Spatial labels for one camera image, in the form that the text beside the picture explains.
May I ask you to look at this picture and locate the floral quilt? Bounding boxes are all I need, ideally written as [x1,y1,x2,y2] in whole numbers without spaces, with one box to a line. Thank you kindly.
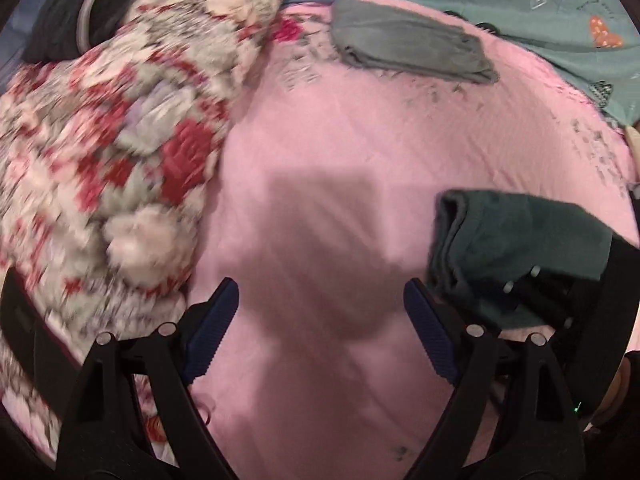
[0,0,321,461]

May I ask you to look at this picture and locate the dark green pants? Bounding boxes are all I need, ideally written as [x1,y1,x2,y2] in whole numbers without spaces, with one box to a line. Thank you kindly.
[427,189,613,333]

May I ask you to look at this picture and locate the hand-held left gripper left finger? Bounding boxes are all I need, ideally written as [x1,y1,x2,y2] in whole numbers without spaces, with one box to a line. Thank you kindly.
[55,277,241,480]

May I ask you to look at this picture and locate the pink bed sheet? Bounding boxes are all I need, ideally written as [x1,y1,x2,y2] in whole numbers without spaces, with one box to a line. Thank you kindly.
[135,0,640,480]

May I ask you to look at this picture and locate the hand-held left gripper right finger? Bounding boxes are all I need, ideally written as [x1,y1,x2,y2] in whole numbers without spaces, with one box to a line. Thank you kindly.
[402,278,586,480]

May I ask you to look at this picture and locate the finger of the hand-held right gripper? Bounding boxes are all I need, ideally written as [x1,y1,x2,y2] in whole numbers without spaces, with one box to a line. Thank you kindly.
[502,262,607,346]

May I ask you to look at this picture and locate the black strap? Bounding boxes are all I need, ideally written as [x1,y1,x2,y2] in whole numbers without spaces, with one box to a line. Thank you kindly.
[0,267,86,386]

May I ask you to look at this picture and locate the grey cord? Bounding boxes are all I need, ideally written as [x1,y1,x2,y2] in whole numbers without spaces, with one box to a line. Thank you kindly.
[76,0,117,55]

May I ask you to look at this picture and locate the grey folded pants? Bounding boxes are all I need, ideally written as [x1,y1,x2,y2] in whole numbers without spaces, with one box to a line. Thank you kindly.
[331,0,501,86]

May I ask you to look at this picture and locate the black garment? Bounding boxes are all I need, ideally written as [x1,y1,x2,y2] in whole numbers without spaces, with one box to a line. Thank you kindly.
[22,0,146,63]

